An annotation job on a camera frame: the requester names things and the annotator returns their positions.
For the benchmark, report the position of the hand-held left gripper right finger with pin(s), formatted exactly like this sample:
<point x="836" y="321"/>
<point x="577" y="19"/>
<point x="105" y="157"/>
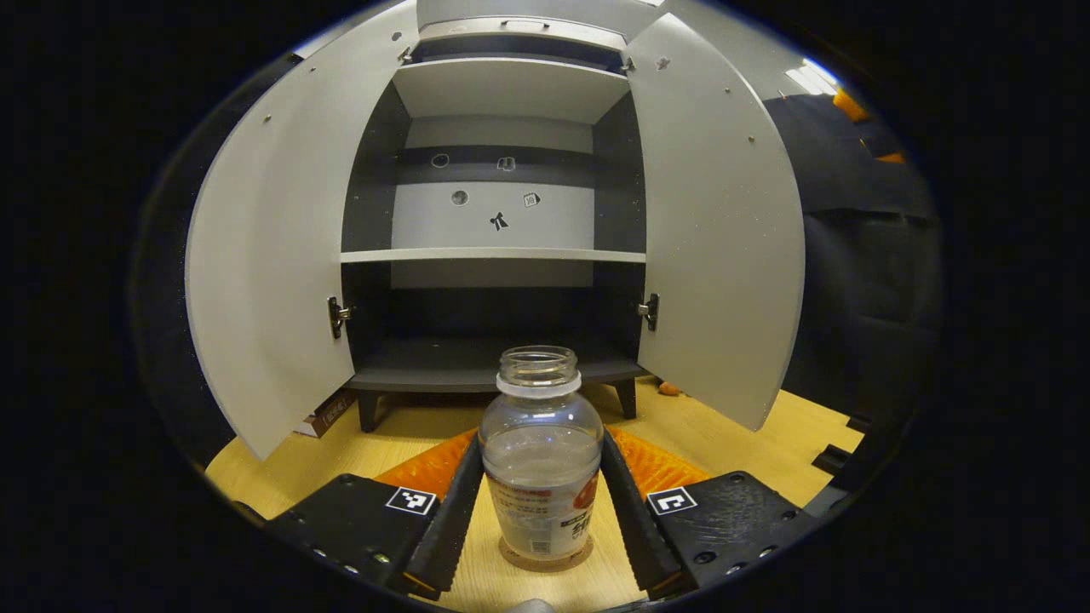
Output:
<point x="634" y="528"/>

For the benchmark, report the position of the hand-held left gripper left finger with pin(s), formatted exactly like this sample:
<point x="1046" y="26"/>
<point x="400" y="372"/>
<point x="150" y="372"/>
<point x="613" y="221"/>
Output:
<point x="451" y="528"/>

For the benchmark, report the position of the round brown coaster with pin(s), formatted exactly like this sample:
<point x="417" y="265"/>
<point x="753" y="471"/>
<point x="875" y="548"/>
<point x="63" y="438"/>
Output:
<point x="545" y="566"/>

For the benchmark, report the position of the clear plastic bottle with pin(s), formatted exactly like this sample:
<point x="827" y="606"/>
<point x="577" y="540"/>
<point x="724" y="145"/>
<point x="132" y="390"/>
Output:
<point x="541" y="460"/>

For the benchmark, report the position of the light grey cabinet door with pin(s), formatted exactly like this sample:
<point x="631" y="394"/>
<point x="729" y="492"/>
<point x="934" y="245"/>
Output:
<point x="281" y="255"/>
<point x="724" y="238"/>

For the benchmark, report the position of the grey white cabinet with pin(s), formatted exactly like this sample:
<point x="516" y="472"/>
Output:
<point x="494" y="255"/>

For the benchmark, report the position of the stack of small books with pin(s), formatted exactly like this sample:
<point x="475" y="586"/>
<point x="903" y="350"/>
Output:
<point x="328" y="415"/>

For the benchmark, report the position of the small ceiling light panel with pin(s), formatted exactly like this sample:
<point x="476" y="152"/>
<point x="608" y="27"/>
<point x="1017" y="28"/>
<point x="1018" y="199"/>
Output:
<point x="813" y="77"/>

